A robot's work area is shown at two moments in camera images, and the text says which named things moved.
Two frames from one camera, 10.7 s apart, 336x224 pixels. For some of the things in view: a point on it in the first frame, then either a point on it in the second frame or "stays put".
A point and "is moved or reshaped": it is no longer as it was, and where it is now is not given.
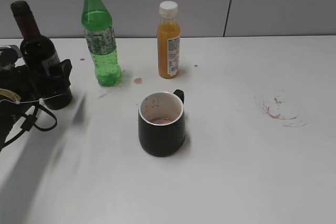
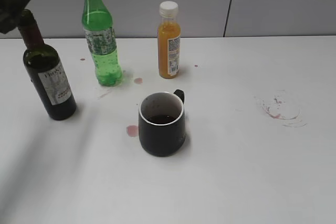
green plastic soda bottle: (97, 26) stays put
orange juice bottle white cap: (168, 40) stays put
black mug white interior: (161, 123) stays put
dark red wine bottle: (41, 57) is moved or reshaped
